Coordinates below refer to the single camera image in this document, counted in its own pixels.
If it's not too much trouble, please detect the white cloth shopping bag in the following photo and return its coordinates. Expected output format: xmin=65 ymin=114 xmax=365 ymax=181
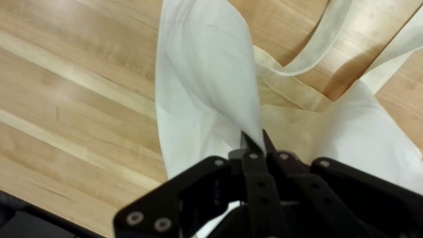
xmin=154 ymin=0 xmax=423 ymax=238

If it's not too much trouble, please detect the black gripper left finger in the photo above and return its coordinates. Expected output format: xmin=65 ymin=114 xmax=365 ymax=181
xmin=113 ymin=130 xmax=289 ymax=238

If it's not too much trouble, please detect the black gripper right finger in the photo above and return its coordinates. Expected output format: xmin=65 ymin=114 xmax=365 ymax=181
xmin=262 ymin=129 xmax=423 ymax=238

